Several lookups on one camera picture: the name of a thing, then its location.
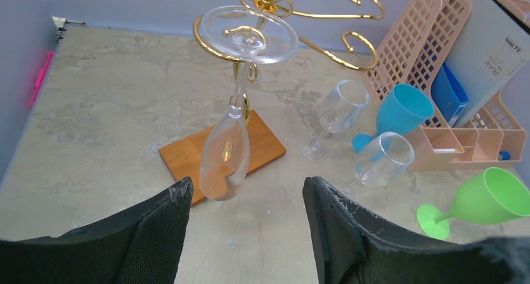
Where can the clear glass middle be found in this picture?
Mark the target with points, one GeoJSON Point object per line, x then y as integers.
{"type": "Point", "coordinates": [380, 161]}

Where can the pink marker on wall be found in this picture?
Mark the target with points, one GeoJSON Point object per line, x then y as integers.
{"type": "Point", "coordinates": [41, 77]}

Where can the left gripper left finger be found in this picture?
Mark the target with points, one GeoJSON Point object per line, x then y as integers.
{"type": "Point", "coordinates": [141, 244]}

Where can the gold wine glass rack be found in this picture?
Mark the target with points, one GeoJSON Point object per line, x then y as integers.
{"type": "Point", "coordinates": [264, 145]}

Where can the peach file organizer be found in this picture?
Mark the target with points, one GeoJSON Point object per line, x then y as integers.
{"type": "Point", "coordinates": [413, 52]}

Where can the clear glass back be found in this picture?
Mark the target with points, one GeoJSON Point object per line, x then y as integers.
{"type": "Point", "coordinates": [337, 113]}

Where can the clear flute wine glass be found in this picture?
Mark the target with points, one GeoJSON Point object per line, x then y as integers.
{"type": "Point", "coordinates": [252, 36]}

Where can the green plastic goblet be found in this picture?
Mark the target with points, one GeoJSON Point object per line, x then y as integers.
{"type": "Point", "coordinates": [492, 197]}

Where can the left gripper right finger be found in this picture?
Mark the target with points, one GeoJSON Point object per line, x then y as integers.
{"type": "Point", "coordinates": [352, 244]}

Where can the blue plastic goblet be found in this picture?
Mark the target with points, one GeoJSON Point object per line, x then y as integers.
{"type": "Point", "coordinates": [403, 110]}

